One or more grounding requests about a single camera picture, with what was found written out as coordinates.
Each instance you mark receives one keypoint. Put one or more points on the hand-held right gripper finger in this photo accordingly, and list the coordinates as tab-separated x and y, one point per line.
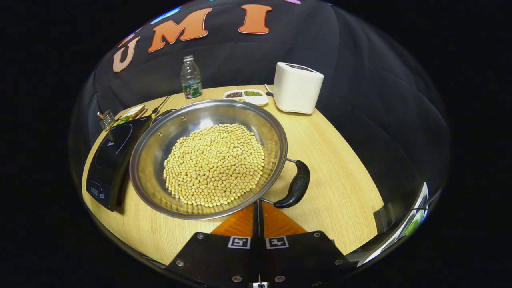
261	228
255	228

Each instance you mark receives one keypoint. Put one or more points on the pile of soybeans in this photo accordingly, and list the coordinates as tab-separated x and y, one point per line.
216	164

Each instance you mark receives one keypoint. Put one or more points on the black induction cooktop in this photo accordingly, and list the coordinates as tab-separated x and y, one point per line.
110	160

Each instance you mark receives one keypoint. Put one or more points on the white divided dish with beans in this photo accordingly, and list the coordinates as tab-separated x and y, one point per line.
246	96

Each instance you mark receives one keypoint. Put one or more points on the white toaster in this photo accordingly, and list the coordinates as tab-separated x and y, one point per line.
298	90

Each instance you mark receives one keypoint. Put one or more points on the clear plastic water bottle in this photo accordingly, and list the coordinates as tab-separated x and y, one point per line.
192	80

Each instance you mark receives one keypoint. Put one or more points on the sandwich with green lettuce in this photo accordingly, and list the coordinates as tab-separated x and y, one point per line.
131	114

